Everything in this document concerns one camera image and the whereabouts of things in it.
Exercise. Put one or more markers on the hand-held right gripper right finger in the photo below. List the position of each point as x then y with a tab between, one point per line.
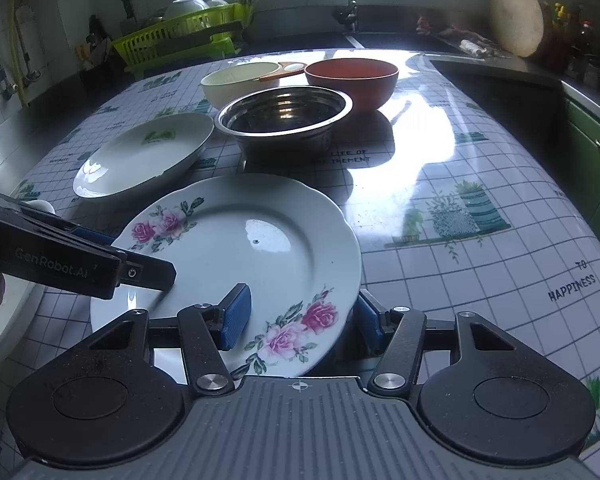
367	321

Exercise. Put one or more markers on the green kitchen cabinet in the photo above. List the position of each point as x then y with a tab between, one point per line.
592	160

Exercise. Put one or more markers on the yellow capped bottle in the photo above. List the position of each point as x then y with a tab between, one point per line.
560	17

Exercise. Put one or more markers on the rose print white plate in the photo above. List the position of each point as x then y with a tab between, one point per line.
240	240

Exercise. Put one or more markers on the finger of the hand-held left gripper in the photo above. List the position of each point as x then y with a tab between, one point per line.
150	272
92	236

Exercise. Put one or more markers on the large white bowl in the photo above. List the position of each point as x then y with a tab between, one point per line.
185	10

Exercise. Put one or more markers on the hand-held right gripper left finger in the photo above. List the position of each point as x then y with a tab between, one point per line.
235	316

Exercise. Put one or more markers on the round wooden cutting board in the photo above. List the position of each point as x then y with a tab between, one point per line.
517	20

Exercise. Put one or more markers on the green print white oval plate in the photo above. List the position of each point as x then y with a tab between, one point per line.
145	155

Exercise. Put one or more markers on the red capped bottle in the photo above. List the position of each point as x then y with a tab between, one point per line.
586	42

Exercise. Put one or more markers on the plant print checked tablecloth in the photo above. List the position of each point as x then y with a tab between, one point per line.
480	260

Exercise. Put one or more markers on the white crumpled bag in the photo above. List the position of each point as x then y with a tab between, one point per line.
472	48

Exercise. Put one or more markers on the small white round object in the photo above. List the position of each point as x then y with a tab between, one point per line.
42	206

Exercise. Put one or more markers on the reddish brown bowl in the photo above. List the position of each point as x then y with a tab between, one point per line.
355	87

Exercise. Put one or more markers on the small white bowl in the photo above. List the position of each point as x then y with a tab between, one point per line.
217	2

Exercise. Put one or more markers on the green plastic dish rack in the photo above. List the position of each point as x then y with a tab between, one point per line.
170	42

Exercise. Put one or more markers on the stainless steel bowl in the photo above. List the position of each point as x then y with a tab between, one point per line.
280	120

